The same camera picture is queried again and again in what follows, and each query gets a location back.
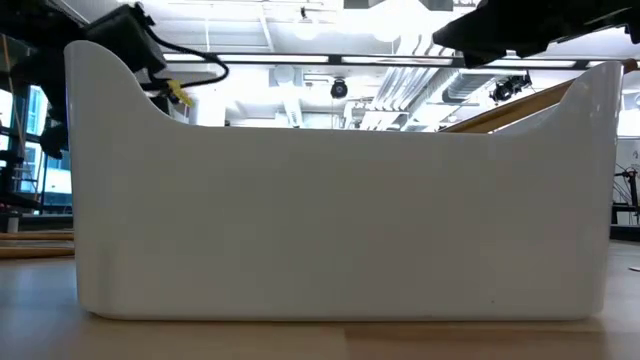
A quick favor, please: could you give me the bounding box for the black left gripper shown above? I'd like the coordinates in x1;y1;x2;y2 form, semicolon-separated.
83;3;169;75

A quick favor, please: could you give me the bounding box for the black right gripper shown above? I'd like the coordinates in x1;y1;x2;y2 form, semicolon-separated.
432;0;640;70

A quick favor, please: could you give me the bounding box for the white plastic bin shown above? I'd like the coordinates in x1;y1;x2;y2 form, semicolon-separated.
63;39;625;322

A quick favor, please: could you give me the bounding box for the wooden plank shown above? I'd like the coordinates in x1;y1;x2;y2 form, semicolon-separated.
0;228;76;260

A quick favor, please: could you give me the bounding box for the black background equipment stand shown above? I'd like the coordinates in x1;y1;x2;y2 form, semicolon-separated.
610;167;640;242

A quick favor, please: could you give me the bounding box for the black hanging camera cluster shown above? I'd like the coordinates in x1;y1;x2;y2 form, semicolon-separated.
488;72;534;104

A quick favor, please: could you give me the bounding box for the yellow cable tag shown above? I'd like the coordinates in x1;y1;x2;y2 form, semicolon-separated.
167;78;195;108

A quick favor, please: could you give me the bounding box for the black overhead rail with lights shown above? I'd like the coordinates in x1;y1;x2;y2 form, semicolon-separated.
162;51;626;71

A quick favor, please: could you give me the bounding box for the black round hanging camera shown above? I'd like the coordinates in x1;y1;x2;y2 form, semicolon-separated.
329;77;350;100

